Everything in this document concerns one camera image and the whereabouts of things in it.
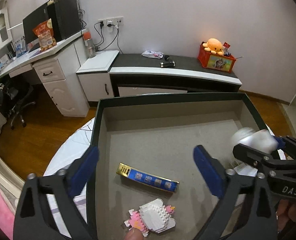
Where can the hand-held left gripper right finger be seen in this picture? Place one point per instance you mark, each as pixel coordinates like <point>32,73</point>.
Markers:
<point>208,172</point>

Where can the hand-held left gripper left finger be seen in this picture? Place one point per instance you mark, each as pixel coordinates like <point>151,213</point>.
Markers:
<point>85,172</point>

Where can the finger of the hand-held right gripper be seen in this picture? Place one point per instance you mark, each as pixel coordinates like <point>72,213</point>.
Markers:
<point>280,142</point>
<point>250,156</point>

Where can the white figurine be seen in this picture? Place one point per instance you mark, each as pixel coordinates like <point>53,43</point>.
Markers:
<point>248,137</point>

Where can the pink box with dark rim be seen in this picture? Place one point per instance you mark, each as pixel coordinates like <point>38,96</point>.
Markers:
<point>163,142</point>

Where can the person's right hand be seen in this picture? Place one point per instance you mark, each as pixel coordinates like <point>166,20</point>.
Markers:
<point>285,215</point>

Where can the person's left hand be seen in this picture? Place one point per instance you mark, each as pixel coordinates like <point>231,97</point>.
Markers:
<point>135,235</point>

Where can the blue and gold box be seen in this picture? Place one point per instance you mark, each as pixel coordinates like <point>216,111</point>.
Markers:
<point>150,178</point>

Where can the pink white brick model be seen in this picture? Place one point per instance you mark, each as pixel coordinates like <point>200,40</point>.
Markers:
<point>153,215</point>

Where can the white desk with drawers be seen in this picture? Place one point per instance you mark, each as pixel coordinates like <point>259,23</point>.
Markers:
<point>60,90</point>

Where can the orange printed crate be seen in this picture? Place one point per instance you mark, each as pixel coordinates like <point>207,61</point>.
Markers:
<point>218,63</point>

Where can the black office chair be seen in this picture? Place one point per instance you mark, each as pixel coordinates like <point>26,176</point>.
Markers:
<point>16,97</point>

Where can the white side cabinet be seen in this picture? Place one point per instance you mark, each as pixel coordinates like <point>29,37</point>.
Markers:
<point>97,65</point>

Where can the small red item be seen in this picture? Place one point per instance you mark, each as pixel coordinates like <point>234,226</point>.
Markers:
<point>226,47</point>

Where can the black handheld device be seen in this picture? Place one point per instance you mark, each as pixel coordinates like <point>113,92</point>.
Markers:
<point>167,64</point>

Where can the orange octopus plush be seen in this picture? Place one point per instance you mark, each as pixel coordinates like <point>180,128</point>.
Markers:
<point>213,45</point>

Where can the clear bottle with red cap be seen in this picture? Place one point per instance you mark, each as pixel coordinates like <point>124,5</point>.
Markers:
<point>89,46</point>

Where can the white printed packet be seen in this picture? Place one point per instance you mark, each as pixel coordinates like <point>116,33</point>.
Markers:
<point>151,54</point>

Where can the orange snack bag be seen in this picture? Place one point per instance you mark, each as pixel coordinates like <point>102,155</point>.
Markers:
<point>46,37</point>

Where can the blue white carton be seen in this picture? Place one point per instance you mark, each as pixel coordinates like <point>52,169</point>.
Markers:
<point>19,47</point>

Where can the white plug charger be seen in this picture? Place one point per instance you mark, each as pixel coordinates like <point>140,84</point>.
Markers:
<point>110,26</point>

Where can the black computer monitor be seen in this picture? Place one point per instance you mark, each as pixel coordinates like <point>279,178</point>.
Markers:
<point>32,27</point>

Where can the black computer tower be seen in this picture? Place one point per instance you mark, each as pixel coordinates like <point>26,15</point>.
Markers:
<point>65,17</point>

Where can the white bed frame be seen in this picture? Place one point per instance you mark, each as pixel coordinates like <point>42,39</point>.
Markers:
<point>5,180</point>

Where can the white wall socket strip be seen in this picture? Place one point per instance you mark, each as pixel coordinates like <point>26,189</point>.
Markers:
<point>117,20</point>

